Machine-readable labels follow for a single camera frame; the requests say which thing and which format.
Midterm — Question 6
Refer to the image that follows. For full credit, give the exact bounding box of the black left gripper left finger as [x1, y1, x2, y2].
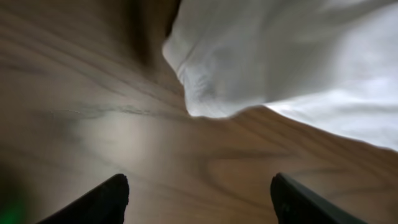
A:
[38, 174, 129, 224]

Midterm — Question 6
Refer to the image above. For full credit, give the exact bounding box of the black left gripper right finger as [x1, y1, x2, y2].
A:
[270, 173, 366, 224]

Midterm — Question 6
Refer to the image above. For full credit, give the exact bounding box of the white t-shirt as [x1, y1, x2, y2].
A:
[162, 0, 397, 150]

